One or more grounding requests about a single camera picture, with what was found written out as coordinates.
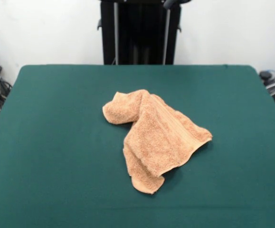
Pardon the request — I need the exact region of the tan terry towel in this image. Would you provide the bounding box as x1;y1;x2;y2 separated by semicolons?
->
102;89;213;195

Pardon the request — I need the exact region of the dark green table cloth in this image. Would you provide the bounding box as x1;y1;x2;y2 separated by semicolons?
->
0;64;275;228

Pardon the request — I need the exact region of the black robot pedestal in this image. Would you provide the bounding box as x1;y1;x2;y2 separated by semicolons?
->
96;0;192;65

